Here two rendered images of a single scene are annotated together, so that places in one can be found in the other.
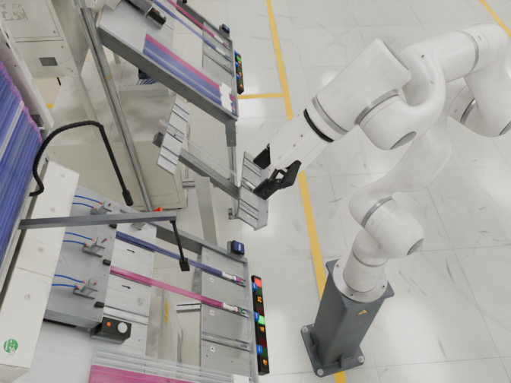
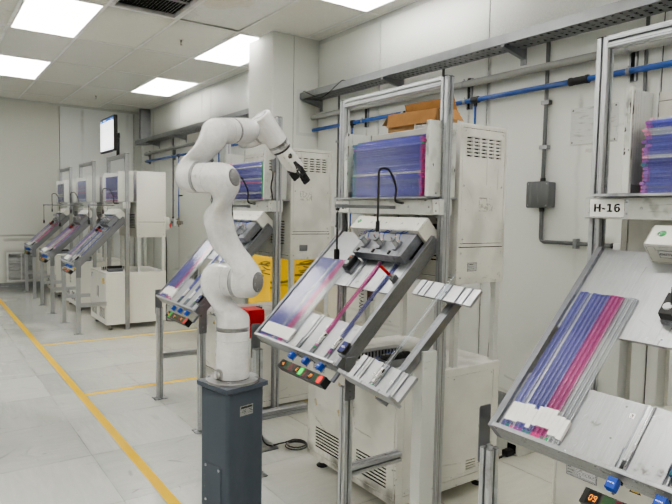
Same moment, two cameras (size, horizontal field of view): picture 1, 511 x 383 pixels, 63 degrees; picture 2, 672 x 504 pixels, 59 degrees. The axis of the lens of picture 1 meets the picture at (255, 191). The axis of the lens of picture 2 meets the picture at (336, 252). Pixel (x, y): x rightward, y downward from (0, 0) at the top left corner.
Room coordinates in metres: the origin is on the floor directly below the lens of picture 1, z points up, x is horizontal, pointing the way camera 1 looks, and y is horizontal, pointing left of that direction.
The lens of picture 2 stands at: (2.72, -1.15, 1.32)
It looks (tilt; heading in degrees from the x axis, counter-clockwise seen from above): 4 degrees down; 149
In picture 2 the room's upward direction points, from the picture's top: 1 degrees clockwise
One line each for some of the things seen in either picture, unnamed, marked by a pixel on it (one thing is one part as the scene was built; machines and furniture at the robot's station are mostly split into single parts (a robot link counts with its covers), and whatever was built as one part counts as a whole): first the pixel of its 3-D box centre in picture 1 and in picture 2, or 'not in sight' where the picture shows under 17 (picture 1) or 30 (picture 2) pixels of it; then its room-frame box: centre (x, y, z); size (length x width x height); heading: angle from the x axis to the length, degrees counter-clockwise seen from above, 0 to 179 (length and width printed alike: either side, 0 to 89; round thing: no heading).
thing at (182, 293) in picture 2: not in sight; (240, 307); (-1.04, 0.36, 0.66); 1.01 x 0.73 x 1.31; 94
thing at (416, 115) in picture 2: not in sight; (426, 114); (0.31, 0.82, 1.82); 0.68 x 0.30 x 0.20; 4
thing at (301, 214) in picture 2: not in sight; (266, 263); (-1.07, 0.56, 0.95); 1.35 x 0.82 x 1.90; 94
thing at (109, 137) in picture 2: not in sight; (113, 136); (-4.30, 0.14, 2.10); 0.58 x 0.14 x 0.41; 4
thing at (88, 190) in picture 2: not in sight; (95, 235); (-5.76, 0.17, 0.95); 1.37 x 0.82 x 1.90; 94
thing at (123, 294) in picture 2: not in sight; (126, 240); (-4.31, 0.28, 0.95); 1.36 x 0.82 x 1.90; 94
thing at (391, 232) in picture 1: (387, 237); (225, 296); (0.68, -0.39, 1.00); 0.19 x 0.12 x 0.24; 35
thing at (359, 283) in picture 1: (364, 264); (232, 354); (0.71, -0.37, 0.79); 0.19 x 0.19 x 0.18
